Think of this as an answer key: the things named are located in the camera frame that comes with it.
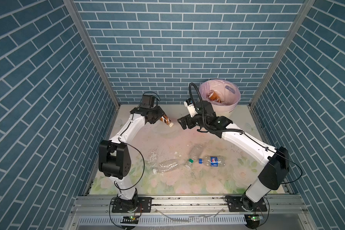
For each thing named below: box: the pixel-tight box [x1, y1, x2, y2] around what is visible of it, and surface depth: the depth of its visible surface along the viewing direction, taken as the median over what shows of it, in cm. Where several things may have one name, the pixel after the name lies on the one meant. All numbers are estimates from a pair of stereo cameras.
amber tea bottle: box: [159, 114, 174, 128], surface depth 89 cm
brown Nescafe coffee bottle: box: [207, 90, 222, 104], surface depth 103 cm
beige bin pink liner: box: [198, 79, 242, 117], surface depth 99 cm
